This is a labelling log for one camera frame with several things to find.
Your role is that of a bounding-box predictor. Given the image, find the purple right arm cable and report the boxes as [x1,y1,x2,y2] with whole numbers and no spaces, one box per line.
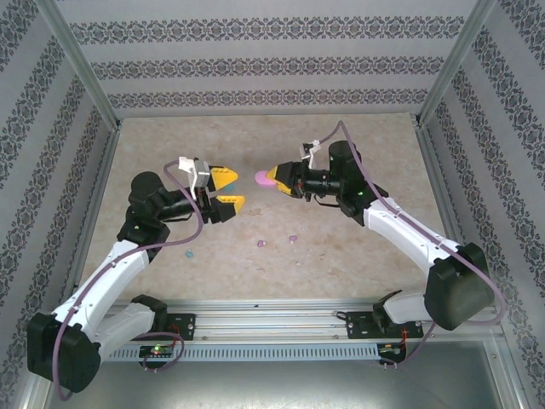
[314,120,508,368]

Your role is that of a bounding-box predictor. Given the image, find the aluminium side rail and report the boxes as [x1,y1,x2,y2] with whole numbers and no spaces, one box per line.
[63,121,124,308]
[415,121,504,329]

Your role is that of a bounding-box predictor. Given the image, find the pink earbud charging case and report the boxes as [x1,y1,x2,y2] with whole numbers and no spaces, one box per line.
[254,167,278,190]

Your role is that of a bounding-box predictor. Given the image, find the small circuit board green light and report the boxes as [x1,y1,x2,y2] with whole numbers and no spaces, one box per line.
[139,345,176,359]

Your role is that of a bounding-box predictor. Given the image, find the grey metal sheet panel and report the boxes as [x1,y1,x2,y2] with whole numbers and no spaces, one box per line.
[42,340,525,409]

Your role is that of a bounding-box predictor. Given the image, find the slotted grey cable duct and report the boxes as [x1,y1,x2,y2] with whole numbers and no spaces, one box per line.
[104,343,406,363]

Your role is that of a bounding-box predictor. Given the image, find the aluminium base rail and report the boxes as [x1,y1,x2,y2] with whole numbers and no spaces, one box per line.
[106,297,503,342]

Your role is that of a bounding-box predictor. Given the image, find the aluminium frame post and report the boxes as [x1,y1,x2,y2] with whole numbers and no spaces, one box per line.
[40,0,123,129]
[416,0,499,128]

